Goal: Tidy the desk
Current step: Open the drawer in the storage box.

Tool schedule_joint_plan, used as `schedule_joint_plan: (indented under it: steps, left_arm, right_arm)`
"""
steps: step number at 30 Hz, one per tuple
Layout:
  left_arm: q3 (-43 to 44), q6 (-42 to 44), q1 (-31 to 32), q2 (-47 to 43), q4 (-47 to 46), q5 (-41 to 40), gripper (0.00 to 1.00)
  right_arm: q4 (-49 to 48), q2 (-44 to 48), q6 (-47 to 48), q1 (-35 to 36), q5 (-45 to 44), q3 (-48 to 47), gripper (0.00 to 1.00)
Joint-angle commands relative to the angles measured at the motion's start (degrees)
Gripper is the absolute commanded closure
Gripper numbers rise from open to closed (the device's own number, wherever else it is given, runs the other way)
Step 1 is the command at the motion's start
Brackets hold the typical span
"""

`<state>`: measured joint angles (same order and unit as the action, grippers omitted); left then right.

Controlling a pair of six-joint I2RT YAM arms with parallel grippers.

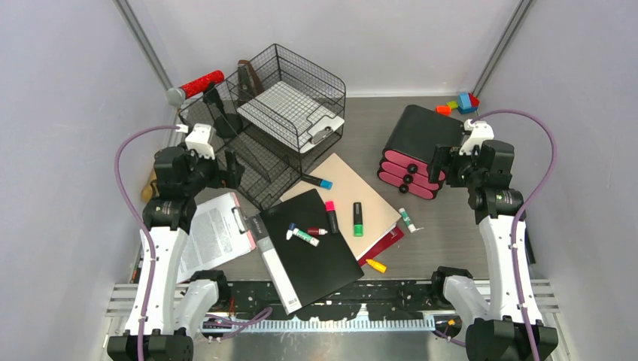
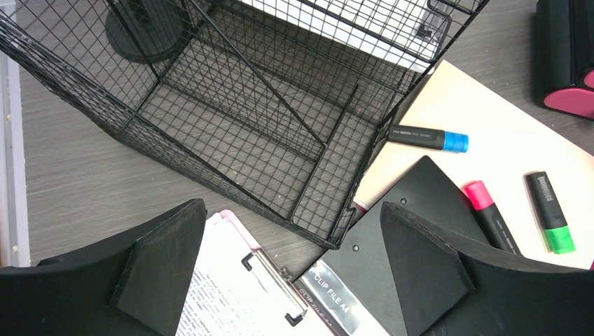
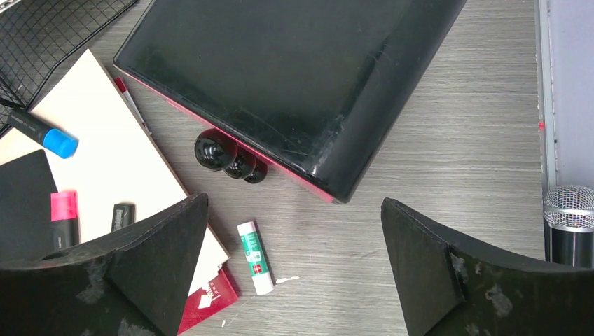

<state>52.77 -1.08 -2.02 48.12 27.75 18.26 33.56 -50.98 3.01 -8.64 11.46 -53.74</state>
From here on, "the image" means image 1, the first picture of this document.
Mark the green cap highlighter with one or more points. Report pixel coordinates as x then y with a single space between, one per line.
358 219

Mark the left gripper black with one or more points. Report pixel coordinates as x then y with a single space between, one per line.
228 178

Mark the blue cap highlighter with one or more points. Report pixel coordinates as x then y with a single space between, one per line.
316 181

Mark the brown object behind organizer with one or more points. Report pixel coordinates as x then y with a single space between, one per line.
249 83

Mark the green white correction pen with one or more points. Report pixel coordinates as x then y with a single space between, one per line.
411 227

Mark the pink drawer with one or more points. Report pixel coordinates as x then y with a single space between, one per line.
407 174

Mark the red notebook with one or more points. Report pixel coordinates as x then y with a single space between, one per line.
387 240

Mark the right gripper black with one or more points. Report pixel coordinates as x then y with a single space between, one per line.
447 156

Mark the pink cap highlighter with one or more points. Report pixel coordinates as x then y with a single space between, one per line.
332 217

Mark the red ink bottle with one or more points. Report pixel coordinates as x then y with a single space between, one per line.
315 231

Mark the yellow marker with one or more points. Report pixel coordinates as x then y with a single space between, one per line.
378 266

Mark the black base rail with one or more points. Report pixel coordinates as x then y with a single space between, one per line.
380 299

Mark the pink clipboard with paper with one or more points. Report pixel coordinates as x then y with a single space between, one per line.
218 234

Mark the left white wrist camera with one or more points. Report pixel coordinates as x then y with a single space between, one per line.
199 141

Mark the beige folder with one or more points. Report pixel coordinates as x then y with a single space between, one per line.
348 187

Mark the wooden stick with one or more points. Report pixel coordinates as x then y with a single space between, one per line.
150 189

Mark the black stand in organizer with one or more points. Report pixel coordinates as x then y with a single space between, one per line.
226 125

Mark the black clip file folder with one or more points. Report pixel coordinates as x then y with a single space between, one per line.
301 273

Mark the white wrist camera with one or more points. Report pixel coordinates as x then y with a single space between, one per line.
477 132
199 141

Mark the black pink drawer cabinet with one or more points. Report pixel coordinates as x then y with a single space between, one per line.
413 139

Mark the black wire mesh organizer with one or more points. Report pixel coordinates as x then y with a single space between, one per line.
271 167

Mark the red glitter microphone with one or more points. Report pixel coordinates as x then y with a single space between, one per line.
176 96

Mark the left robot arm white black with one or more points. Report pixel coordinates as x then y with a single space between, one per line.
157 328

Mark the colourful toy blocks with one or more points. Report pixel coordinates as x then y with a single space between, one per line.
465 103

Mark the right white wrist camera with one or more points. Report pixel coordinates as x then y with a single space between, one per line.
477 132

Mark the green white glue stick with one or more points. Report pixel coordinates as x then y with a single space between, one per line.
306 237

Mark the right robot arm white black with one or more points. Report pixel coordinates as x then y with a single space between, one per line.
508 325

